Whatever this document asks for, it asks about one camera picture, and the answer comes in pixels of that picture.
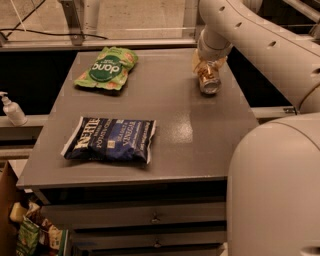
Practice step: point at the brown cardboard box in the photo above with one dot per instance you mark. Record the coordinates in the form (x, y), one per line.
(9, 194)

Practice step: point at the orange soda can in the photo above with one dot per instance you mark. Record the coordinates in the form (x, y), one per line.
(209, 79)

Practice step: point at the grey drawer cabinet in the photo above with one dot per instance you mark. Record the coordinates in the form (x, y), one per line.
(143, 172)

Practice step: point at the green snack bag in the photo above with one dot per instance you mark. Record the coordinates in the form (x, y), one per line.
(110, 69)

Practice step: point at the white pump bottle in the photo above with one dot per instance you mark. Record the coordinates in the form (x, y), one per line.
(13, 111)

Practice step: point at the metal horizontal rail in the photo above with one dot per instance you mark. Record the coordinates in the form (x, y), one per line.
(96, 44)

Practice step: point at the green snack package in box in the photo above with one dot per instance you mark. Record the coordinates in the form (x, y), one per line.
(28, 237)

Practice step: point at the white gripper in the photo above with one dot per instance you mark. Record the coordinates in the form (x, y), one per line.
(211, 53)

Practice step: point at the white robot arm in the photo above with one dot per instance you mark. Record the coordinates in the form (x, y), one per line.
(273, 190)

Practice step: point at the left metal bracket post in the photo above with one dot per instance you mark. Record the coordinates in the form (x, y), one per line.
(71, 10)

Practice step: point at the dark blue chips bag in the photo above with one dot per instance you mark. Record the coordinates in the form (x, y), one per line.
(105, 139)

